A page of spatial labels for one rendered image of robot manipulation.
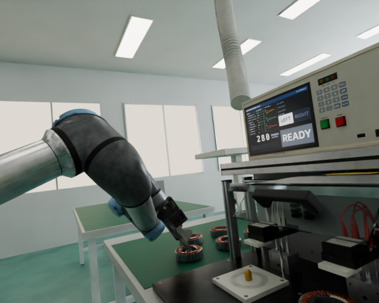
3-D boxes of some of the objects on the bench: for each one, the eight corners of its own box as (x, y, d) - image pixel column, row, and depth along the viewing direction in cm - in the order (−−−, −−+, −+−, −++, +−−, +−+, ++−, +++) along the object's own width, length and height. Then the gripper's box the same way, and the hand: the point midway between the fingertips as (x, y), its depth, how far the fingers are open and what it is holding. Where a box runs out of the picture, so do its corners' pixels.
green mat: (144, 289, 77) (144, 288, 77) (110, 245, 131) (110, 244, 131) (329, 227, 121) (329, 226, 121) (246, 213, 175) (246, 213, 175)
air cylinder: (289, 275, 71) (286, 256, 72) (270, 267, 78) (268, 249, 78) (301, 270, 74) (298, 251, 74) (281, 263, 80) (279, 246, 81)
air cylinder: (386, 315, 50) (381, 287, 50) (348, 299, 56) (345, 275, 57) (398, 306, 52) (394, 279, 53) (360, 292, 59) (357, 269, 59)
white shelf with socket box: (233, 227, 141) (224, 148, 144) (201, 219, 173) (194, 154, 176) (277, 216, 157) (268, 145, 160) (240, 210, 189) (233, 151, 193)
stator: (241, 250, 101) (240, 241, 101) (215, 251, 103) (213, 242, 104) (242, 241, 112) (240, 234, 112) (217, 243, 114) (216, 235, 115)
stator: (180, 266, 92) (179, 255, 93) (172, 257, 103) (171, 247, 103) (207, 258, 96) (206, 249, 96) (197, 250, 107) (196, 242, 107)
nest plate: (246, 305, 59) (245, 299, 59) (212, 282, 72) (212, 278, 72) (289, 285, 66) (288, 280, 66) (251, 267, 79) (251, 264, 79)
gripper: (176, 197, 90) (206, 239, 92) (163, 194, 109) (188, 229, 111) (157, 212, 87) (189, 255, 90) (147, 206, 106) (174, 242, 108)
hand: (183, 246), depth 99 cm, fingers open, 14 cm apart
